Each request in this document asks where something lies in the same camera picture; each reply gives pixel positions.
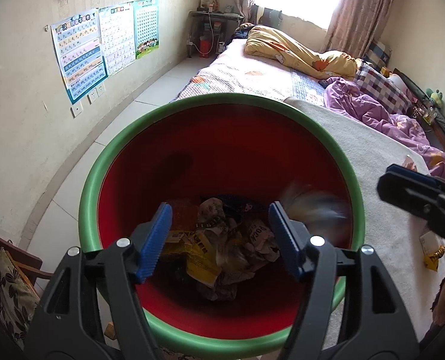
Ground strawberry paper wrapper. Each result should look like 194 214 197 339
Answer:
402 155 418 172

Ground yellow black snack wrapper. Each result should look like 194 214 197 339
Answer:
419 231 445 272

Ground red green trash bin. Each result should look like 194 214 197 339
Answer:
79 94 366 359

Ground brown crumpled wrapper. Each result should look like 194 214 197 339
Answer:
196 195 279 302

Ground dark headboard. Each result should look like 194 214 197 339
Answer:
393 68 445 152

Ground green plush toy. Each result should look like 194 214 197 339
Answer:
426 88 444 109

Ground purple star duvet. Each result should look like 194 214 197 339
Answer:
324 77 445 179

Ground plaid pillow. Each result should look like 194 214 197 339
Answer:
355 63 411 114

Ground floral cushion chair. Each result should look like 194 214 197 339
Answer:
0 238 52 359

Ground right pink curtain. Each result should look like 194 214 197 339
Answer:
322 0 394 58

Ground pink patterned bed sheet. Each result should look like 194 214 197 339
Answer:
176 40 324 107

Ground yellow duvet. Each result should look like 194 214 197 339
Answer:
244 25 358 80

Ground red small bin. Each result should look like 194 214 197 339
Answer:
199 36 214 58

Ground dark side table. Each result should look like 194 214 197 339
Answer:
186 10 244 58

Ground blue letters wall poster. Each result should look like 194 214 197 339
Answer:
50 9 108 105

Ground white chart wall poster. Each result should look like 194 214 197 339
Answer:
99 2 136 76

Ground teal number wall poster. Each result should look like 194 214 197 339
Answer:
133 0 160 59

